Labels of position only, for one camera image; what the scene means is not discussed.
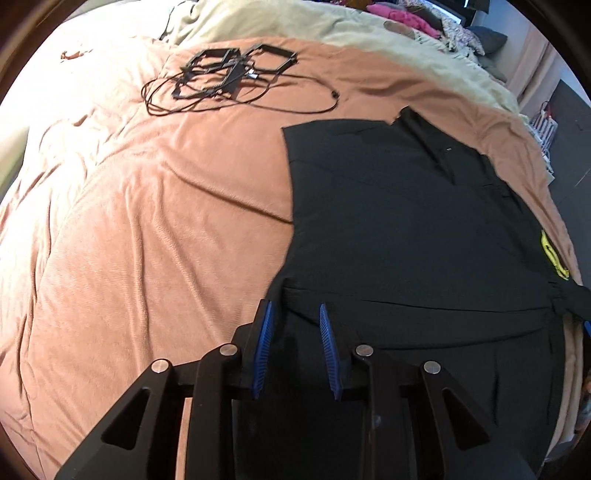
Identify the pink curtain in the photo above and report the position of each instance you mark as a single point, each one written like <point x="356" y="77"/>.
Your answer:
<point x="538" y="74"/>

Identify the pink clothes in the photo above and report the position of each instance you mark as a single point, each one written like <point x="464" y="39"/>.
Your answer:
<point x="401" y="16"/>

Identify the black open frame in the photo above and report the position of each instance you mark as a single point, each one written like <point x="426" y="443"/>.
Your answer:
<point x="281" y="54"/>
<point x="203" y="69"/>

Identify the orange blanket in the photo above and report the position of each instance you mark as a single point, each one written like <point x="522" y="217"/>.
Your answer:
<point x="161" y="207"/>

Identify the beige duvet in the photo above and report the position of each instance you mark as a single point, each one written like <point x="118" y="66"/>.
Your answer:
<point x="323" y="23"/>

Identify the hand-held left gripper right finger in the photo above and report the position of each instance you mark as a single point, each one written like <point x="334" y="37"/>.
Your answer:
<point x="328" y="346"/>

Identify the grey pillow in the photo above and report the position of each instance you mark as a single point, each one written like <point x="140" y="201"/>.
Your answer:
<point x="491" y="39"/>

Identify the yellow black label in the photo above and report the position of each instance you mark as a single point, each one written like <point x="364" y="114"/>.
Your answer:
<point x="554" y="258"/>

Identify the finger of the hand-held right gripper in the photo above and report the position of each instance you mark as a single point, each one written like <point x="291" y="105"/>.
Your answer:
<point x="577" y="300"/>

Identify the black garment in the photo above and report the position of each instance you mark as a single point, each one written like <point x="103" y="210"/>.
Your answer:
<point x="392" y="230"/>

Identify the striped bag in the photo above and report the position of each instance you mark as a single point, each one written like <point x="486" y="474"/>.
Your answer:
<point x="545" y="127"/>

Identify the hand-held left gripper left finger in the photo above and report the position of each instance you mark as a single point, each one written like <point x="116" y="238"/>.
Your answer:
<point x="264" y="341"/>

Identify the floral cloth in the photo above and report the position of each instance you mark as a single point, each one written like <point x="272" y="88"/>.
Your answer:
<point x="457" y="27"/>

